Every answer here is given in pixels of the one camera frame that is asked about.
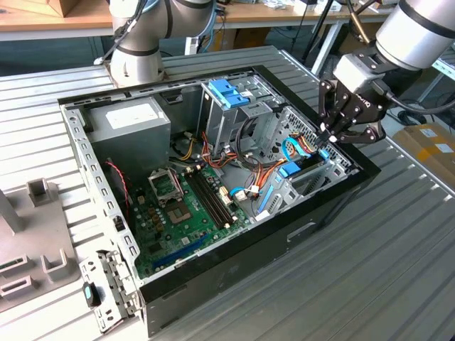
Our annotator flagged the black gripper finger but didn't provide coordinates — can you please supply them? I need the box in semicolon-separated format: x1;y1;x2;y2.
317;80;351;143
328;113;387;145

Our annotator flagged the blue data wire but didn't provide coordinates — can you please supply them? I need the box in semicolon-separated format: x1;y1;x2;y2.
282;137;316;159

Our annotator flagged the hard disk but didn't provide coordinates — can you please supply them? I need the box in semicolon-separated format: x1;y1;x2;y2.
256;148;333;216

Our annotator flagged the red yellow power wire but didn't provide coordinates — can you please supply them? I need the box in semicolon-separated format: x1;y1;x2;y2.
252;133;321;195

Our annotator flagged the metal disk bay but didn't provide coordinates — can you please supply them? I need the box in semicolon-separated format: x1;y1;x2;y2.
254;106;360;220

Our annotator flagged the labelled cardboard box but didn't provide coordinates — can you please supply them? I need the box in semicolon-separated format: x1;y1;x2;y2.
392;123;455;182

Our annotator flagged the black slanted pole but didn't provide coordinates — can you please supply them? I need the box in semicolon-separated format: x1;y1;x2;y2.
301;0;335;64

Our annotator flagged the grey metal shelf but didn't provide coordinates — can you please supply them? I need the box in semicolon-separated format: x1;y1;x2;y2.
424;45;455;104

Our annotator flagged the wooden desk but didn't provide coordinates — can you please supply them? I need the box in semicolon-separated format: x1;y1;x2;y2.
0;0;114;42
213;1;392;77

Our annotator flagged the small brown cardboard box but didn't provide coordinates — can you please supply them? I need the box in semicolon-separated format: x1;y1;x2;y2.
232;28;271;50

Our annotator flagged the blue plastic drive latch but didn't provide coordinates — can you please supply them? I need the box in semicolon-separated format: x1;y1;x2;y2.
208;79;252;109

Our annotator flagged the black RAM slot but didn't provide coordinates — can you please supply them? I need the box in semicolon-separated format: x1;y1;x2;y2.
195;166;240;225
185;170;232;231

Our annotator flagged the black open PC case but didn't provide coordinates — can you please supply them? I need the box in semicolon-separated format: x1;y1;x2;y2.
57;65;383;338

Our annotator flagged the thin metal locking lever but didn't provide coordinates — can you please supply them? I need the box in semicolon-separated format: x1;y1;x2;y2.
173;167;186;200

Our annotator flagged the metal socket cover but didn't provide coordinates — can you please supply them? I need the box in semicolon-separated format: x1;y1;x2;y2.
148;168;185;207

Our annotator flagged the grey power supply unit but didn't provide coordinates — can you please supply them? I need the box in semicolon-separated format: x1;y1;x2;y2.
87;96;172;180

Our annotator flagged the blue expansion slot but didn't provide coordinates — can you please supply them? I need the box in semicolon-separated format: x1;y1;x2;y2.
152;234;210;271

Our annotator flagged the green motherboard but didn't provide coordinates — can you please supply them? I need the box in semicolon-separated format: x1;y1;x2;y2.
129;166;255;281

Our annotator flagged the patterned brown box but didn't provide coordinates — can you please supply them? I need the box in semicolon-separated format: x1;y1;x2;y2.
45;0;107;18

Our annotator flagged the grey parts rack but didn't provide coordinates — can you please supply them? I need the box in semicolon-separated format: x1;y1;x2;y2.
0;179;77;313

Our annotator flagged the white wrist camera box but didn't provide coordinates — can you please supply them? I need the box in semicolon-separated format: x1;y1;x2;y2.
332;53;387;94

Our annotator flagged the black cable coil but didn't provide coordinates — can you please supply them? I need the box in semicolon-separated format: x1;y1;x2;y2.
397;108;434;126

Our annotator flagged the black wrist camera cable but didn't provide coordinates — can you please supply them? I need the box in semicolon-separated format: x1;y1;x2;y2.
373;78;455;115

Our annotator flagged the black wire loop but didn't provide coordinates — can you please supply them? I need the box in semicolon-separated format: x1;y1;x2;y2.
234;117;277;175

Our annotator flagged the red black wire bundle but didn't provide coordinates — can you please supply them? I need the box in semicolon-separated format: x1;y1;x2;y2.
200;131;239;171

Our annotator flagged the short blue wire white plug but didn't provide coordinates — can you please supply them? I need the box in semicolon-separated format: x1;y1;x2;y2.
229;187;264;204

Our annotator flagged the yellow orange wire bundle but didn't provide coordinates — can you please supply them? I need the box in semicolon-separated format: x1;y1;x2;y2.
176;137;196;161

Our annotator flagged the thin red fan wire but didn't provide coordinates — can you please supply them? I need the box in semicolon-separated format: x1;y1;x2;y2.
105;160;131;214

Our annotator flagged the silver hinged slot bracket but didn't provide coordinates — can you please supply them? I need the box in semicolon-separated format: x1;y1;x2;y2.
78;249;145;335

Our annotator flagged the black teal bracket latch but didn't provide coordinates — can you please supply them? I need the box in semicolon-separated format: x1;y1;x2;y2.
82;282;101;307

